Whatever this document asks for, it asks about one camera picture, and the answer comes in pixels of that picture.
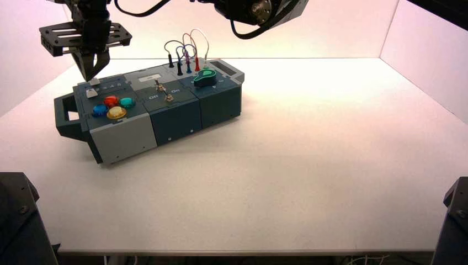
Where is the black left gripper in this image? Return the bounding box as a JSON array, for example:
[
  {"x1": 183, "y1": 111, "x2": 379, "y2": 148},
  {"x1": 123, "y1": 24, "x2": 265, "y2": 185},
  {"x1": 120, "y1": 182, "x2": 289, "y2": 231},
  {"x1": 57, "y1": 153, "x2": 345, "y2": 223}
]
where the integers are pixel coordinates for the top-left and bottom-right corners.
[{"x1": 39, "y1": 0, "x2": 132, "y2": 82}]

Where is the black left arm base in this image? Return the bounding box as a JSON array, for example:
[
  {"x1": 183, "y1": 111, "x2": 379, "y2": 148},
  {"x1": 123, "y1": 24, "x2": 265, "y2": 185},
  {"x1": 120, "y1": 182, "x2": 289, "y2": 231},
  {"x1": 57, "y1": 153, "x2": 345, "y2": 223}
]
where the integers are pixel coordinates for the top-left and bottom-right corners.
[{"x1": 0, "y1": 172, "x2": 59, "y2": 265}]

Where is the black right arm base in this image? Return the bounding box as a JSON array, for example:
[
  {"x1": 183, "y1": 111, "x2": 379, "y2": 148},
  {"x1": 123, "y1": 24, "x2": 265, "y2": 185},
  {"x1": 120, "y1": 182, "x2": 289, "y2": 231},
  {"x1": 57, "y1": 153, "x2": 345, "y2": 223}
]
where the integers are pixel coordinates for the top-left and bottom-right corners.
[{"x1": 431, "y1": 176, "x2": 468, "y2": 265}]

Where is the blue round push button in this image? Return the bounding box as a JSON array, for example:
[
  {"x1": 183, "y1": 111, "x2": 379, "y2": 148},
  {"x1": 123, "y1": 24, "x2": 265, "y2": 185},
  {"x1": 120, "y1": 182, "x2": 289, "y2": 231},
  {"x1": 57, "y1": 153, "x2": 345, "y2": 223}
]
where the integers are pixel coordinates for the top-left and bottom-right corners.
[{"x1": 91, "y1": 104, "x2": 109, "y2": 118}]

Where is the yellow round push button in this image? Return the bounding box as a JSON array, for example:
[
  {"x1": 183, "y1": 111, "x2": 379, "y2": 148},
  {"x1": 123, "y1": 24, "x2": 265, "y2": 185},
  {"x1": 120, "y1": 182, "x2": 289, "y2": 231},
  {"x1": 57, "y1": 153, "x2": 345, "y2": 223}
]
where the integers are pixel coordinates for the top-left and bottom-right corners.
[{"x1": 106, "y1": 106, "x2": 128, "y2": 120}]

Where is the grey modular control box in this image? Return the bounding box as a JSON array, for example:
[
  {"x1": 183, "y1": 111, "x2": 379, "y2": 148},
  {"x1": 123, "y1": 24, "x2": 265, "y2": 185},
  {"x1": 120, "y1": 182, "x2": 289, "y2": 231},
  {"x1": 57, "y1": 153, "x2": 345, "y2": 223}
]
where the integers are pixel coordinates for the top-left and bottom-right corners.
[{"x1": 54, "y1": 57, "x2": 245, "y2": 165}]

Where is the green rotary pointer knob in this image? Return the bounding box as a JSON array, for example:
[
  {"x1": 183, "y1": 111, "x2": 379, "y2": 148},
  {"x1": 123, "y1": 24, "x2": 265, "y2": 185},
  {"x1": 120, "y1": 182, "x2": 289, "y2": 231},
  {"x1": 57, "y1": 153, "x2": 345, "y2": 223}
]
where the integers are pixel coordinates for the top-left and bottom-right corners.
[{"x1": 193, "y1": 69, "x2": 217, "y2": 88}]

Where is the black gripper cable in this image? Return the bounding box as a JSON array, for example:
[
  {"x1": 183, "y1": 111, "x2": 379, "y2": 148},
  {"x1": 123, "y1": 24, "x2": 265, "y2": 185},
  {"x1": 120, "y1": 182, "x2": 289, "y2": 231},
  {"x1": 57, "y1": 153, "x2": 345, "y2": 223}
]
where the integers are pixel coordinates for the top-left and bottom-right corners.
[{"x1": 114, "y1": 0, "x2": 173, "y2": 18}]

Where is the black jumper wire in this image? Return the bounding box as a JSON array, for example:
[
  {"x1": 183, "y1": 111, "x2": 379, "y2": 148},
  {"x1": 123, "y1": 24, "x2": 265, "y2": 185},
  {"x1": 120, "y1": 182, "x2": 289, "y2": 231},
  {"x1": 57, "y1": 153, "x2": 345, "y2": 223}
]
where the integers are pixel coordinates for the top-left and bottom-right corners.
[{"x1": 163, "y1": 40, "x2": 182, "y2": 63}]

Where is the purple jumper wire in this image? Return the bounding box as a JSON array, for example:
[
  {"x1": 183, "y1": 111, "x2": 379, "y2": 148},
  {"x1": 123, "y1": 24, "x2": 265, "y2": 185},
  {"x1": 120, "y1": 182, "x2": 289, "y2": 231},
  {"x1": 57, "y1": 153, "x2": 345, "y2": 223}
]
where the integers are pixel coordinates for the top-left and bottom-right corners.
[{"x1": 175, "y1": 44, "x2": 196, "y2": 63}]

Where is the red jumper wire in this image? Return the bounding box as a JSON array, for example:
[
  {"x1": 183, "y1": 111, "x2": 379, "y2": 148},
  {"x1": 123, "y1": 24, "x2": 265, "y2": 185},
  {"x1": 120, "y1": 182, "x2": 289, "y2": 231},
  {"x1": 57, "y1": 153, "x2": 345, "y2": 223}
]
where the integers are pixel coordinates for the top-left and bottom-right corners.
[{"x1": 182, "y1": 33, "x2": 199, "y2": 59}]

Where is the white jumper wire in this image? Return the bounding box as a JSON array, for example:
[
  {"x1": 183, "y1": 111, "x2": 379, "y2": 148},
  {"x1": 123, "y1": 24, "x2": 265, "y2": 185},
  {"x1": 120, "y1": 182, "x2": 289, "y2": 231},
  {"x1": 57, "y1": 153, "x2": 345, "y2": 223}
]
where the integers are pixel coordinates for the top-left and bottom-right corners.
[{"x1": 189, "y1": 28, "x2": 210, "y2": 59}]

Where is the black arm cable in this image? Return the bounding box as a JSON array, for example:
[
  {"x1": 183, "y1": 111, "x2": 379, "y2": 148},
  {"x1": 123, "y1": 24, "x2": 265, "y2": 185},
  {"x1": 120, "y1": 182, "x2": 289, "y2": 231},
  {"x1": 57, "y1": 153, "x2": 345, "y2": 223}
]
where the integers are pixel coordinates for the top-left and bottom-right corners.
[{"x1": 229, "y1": 7, "x2": 297, "y2": 40}]

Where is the white cable under table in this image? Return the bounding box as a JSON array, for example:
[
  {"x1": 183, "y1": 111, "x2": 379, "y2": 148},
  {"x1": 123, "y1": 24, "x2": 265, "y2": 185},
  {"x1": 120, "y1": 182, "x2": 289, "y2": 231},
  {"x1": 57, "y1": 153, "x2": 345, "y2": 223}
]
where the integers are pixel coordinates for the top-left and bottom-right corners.
[{"x1": 345, "y1": 255, "x2": 389, "y2": 265}]

